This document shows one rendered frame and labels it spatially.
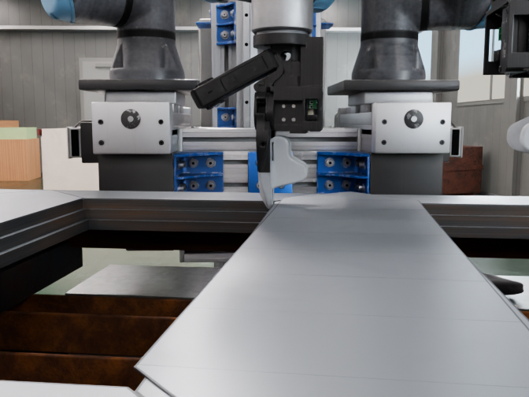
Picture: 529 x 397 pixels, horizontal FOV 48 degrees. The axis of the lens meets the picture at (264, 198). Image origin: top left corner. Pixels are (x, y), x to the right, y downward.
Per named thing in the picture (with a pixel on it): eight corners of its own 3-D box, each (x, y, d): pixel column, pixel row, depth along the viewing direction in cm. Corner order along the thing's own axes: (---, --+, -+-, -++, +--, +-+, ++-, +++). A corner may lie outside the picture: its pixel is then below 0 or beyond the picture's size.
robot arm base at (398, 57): (345, 85, 131) (346, 38, 129) (413, 85, 131) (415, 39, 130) (358, 80, 116) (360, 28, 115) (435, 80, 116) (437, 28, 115)
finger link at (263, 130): (268, 173, 71) (268, 98, 70) (256, 173, 71) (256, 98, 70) (272, 170, 75) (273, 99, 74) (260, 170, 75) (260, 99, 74)
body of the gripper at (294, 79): (321, 136, 70) (323, 31, 69) (249, 136, 71) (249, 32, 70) (322, 135, 78) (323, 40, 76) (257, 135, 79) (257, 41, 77)
